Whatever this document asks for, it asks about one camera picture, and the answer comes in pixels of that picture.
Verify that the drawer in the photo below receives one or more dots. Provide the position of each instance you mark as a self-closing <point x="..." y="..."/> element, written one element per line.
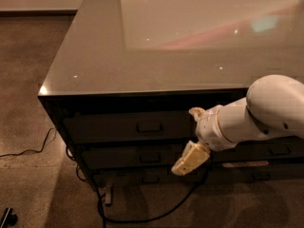
<point x="282" y="148"/>
<point x="128" y="127"/>
<point x="144" y="175"/>
<point x="132" y="156"/>

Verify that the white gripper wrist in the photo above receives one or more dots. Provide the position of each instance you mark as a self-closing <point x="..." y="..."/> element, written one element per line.
<point x="207" y="128"/>

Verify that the dark cabinet with glossy top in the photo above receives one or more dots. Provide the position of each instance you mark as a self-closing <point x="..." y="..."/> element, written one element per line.
<point x="133" y="56"/>

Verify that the black object on floor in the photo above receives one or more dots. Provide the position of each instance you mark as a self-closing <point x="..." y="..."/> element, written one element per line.
<point x="8" y="218"/>

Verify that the dark wall baseboard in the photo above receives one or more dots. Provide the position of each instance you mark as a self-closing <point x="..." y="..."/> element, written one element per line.
<point x="30" y="13"/>

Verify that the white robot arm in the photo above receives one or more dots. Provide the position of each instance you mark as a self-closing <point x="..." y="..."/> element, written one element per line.
<point x="272" y="108"/>

